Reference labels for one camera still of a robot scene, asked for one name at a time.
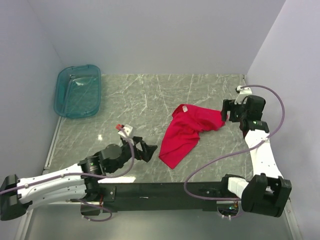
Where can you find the red t-shirt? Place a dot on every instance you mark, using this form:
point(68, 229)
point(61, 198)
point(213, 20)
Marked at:
point(183, 132)

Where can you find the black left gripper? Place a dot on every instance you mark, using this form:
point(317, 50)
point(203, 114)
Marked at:
point(147, 150)

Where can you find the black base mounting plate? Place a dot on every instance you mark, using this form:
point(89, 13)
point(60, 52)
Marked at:
point(148, 197)

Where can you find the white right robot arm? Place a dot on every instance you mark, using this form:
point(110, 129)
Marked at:
point(267, 192)

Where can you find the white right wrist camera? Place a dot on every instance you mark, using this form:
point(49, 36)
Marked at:
point(242, 93)

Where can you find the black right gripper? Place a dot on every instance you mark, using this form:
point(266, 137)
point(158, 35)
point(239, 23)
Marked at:
point(229, 105)

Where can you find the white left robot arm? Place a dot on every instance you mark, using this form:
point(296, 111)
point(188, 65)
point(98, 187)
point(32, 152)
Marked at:
point(78, 181)

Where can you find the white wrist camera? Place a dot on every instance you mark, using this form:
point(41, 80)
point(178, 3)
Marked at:
point(242, 93)
point(125, 131)

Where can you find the teal transparent plastic bin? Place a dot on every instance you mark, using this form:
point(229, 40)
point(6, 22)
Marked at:
point(78, 92)

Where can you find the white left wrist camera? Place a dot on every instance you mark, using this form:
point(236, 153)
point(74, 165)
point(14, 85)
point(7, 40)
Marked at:
point(125, 131)

